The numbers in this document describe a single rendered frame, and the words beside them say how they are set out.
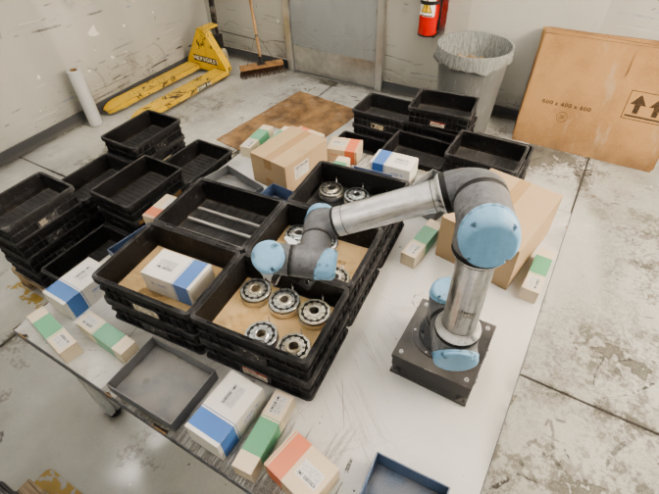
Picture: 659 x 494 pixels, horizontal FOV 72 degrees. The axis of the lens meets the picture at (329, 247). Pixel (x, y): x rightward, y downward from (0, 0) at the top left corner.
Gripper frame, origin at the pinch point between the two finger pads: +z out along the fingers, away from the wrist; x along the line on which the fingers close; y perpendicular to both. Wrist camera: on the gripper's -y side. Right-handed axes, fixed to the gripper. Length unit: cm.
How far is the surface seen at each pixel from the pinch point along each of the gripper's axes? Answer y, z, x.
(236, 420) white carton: -13.9, -7.3, 43.3
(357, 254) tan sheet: -15.4, 29.9, -16.2
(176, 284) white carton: 26.8, 9.9, 26.5
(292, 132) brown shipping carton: 44, 83, -50
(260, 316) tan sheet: -0.9, 12.0, 19.4
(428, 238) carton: -35, 45, -38
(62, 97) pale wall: 264, 245, 6
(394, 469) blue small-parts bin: -56, -10, 28
